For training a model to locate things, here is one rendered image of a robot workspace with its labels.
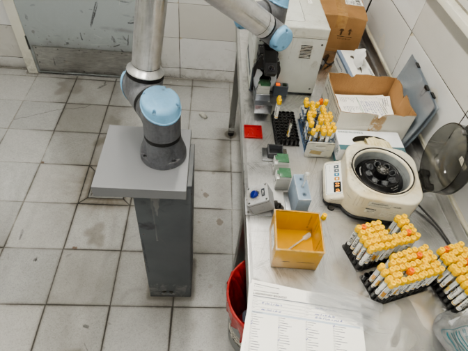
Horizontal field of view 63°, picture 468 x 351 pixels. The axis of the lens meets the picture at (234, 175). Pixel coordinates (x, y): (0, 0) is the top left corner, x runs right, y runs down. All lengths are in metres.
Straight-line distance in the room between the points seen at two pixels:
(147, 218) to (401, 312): 0.87
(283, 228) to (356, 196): 0.24
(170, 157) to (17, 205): 1.42
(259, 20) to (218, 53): 1.96
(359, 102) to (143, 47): 0.88
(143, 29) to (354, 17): 1.13
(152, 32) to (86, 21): 1.93
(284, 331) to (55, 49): 2.72
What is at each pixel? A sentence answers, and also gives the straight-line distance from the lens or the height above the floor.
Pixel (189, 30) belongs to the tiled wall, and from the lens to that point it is 3.01.
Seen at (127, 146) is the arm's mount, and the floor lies 0.92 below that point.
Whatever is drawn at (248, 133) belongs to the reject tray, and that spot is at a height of 0.88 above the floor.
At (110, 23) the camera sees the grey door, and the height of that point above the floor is 0.46.
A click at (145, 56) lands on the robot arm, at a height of 1.22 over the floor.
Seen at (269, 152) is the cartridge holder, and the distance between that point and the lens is 1.34.
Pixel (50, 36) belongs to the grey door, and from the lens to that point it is 3.21.
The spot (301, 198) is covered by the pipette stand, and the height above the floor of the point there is 0.98.
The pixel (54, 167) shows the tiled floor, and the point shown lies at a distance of 2.62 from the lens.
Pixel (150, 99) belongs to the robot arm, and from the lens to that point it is 1.14.
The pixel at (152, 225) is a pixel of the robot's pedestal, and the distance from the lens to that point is 1.46.
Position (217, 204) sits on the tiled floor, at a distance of 2.30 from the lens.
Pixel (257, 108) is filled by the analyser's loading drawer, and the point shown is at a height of 0.92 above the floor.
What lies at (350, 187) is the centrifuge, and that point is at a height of 0.98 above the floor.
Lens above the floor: 1.84
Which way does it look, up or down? 49 degrees down
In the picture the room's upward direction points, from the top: 8 degrees clockwise
